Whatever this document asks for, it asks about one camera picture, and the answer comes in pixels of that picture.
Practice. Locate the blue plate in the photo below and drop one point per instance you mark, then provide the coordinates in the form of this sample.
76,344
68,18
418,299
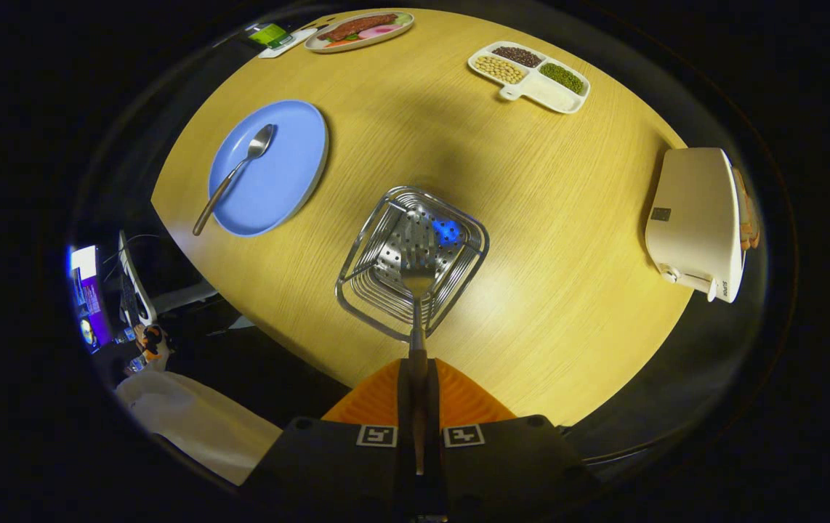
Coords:
284,181

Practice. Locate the white monitor stand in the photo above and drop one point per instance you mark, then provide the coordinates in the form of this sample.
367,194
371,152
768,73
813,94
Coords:
135,283

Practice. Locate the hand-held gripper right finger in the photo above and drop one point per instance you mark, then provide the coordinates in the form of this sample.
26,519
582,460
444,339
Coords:
432,407

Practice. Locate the white cloth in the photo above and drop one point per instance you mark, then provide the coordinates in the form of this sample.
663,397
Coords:
197,428

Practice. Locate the orange toy figure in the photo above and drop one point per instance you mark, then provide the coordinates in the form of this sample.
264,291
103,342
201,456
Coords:
152,340

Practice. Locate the plate of meat and vegetables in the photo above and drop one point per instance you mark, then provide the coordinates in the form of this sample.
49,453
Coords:
357,29

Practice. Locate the clear bottle with green label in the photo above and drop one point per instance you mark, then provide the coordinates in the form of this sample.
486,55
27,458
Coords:
270,35

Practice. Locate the white square coaster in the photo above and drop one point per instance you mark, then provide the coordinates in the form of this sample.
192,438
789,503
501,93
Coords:
300,39

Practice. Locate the perforated metal basket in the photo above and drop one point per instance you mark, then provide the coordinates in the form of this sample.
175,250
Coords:
404,232

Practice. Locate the computer monitor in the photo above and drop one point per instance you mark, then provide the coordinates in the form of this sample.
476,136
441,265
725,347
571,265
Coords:
88,305

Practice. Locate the white divided tray of beans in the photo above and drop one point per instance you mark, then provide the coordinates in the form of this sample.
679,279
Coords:
546,91

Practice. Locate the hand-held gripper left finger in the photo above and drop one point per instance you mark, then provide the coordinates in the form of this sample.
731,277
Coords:
405,407

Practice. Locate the white toaster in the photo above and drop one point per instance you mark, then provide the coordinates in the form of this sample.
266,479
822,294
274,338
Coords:
691,218

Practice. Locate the toast bread slice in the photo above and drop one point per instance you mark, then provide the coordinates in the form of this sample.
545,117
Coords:
742,211
755,226

